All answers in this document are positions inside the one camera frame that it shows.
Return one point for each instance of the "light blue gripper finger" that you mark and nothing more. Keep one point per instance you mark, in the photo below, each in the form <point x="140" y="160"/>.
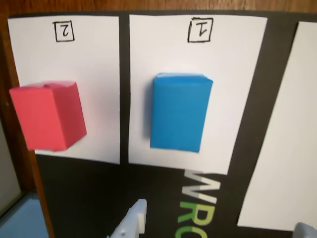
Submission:
<point x="307" y="231"/>
<point x="132" y="223"/>

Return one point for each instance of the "white paper sheet marked 2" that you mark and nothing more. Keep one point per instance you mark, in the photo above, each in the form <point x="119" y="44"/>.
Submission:
<point x="99" y="62"/>

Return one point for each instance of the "white paper sheet marked 1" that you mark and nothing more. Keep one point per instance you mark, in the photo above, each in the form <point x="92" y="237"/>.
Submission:
<point x="230" y="99"/>

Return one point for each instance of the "red paper box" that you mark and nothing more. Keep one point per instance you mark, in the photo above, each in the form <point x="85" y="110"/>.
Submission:
<point x="47" y="116"/>

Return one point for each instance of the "light blue flat object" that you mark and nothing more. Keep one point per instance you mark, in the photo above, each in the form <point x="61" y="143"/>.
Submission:
<point x="22" y="220"/>

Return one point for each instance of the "plain white paper sheet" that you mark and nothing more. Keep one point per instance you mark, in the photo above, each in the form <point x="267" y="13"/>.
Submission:
<point x="287" y="148"/>

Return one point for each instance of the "black mat with WRO print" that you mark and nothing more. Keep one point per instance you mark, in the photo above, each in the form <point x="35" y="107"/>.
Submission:
<point x="99" y="193"/>

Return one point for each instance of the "blue paper box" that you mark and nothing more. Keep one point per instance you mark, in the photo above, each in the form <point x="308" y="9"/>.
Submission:
<point x="179" y="111"/>

